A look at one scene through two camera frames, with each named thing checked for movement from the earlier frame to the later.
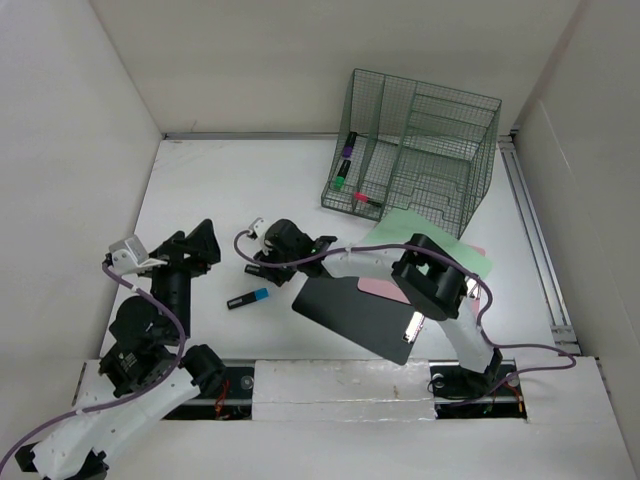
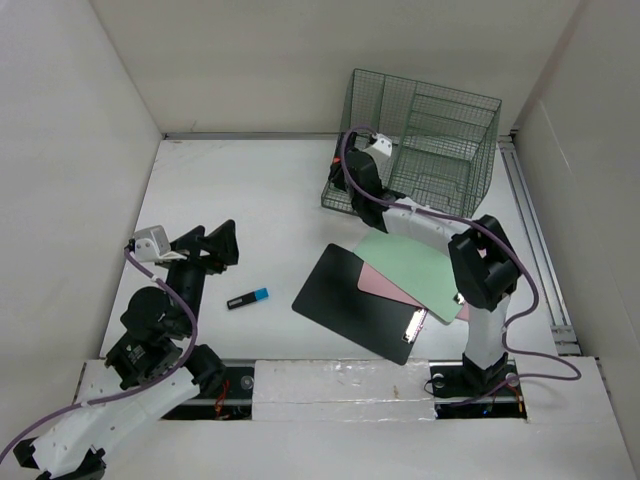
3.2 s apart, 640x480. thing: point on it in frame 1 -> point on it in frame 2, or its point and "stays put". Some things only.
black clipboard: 386,326 stays put
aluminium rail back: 190,136 stays put
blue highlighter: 248,299 stays put
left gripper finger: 204,242 -> 222,242
